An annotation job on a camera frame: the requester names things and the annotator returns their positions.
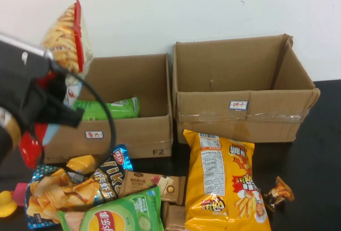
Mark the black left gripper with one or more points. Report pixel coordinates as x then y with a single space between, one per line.
21 89

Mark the green snack bag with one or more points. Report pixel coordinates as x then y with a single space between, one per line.
122 109

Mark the red white fries snack bag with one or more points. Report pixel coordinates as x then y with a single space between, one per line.
66 36

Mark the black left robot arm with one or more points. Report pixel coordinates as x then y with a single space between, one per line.
8 135

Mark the yellow crumpled snack packet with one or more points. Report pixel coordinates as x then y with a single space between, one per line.
82 163

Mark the large yellow fries snack bag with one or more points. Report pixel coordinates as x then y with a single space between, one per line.
221 177

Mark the cardboard box marked F2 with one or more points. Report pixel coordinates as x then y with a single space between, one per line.
144 135

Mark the black shrimp chips bag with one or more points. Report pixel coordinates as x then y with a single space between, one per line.
109 177

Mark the blue dotted ridged chips bag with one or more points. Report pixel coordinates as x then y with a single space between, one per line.
48 193

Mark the pink block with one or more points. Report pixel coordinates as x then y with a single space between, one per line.
21 192

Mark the yellow rubber duck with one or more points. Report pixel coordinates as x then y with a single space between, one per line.
8 204

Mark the brown biscuit package with print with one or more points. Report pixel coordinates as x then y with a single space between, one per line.
144 184

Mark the green Lays cucumber chips bag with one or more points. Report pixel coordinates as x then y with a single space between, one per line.
112 215

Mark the plain brown biscuit package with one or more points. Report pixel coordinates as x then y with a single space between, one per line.
174 216

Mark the cardboard box with taped front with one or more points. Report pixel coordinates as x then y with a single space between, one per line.
239 124

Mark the small orange brown candy wrapper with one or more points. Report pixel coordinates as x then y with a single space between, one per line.
278 192

